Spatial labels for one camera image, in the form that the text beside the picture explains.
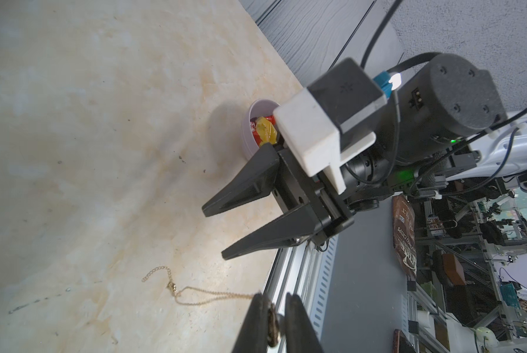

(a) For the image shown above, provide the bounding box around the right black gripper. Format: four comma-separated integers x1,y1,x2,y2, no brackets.
202,144,391,260

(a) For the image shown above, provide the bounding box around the aluminium front rail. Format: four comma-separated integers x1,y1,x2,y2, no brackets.
264,236,338,339

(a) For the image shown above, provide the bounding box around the pink bowl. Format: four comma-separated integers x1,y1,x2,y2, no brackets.
241,99,280,160

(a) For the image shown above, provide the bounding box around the red yellow snack packet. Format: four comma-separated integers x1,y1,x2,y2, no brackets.
250,116,278,147

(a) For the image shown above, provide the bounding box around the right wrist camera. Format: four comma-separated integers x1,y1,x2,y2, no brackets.
273,58,391,194

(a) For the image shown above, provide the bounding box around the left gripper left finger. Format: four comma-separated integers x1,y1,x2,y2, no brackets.
231,293,275,353

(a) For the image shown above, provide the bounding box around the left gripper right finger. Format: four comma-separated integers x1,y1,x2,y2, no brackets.
285,294,324,353

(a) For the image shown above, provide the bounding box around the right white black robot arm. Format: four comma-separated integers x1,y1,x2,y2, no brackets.
203,52,527,260

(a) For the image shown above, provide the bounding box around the gold jewelry chain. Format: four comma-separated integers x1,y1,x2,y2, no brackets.
141,265,280,348

